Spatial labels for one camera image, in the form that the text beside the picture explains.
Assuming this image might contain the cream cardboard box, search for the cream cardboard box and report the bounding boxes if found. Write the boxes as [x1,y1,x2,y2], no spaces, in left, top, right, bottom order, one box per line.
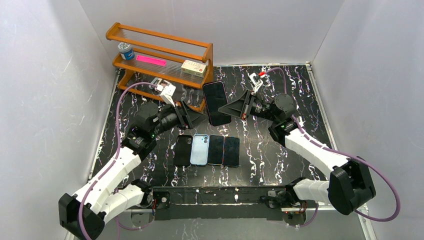
[180,59,208,78]

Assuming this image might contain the purple cable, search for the purple cable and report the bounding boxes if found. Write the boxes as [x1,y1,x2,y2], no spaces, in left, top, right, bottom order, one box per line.
[263,67,401,228]
[77,82,160,240]

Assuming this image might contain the pink flat card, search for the pink flat card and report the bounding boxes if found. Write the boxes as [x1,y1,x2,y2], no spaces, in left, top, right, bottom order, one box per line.
[136,55,167,67]

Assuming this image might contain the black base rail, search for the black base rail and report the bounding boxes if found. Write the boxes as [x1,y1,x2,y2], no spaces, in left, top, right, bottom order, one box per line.
[152,186,300,221]

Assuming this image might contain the blue white round jar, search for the blue white round jar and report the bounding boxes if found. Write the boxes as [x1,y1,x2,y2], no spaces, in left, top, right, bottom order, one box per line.
[118,42,135,60]

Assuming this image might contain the white small clip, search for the white small clip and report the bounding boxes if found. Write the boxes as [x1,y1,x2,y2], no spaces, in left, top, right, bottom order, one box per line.
[296,116,304,128]

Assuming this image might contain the light blue phone case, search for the light blue phone case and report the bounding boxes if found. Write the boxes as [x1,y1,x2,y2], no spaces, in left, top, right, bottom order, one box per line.
[190,134,210,166]

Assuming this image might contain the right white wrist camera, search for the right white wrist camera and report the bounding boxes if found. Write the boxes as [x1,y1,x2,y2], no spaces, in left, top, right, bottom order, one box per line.
[248,73,263,94]

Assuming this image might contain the phone with black screen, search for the phone with black screen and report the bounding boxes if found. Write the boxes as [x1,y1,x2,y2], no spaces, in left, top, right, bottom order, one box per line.
[207,135,225,165]

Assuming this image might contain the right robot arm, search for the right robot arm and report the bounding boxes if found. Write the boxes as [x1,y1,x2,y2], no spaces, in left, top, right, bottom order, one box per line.
[218,90,376,215]

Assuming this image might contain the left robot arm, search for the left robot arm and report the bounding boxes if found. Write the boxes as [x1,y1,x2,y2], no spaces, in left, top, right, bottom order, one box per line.
[58,101,208,240]

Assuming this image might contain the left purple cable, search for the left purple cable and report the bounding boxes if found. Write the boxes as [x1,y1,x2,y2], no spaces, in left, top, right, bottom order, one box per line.
[77,82,160,240]

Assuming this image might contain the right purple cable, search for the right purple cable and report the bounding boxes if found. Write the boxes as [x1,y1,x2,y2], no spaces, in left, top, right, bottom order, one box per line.
[263,67,401,228]

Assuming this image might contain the orange wooden shelf rack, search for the orange wooden shelf rack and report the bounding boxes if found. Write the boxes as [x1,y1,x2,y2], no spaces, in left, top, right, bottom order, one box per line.
[105,22,214,111]

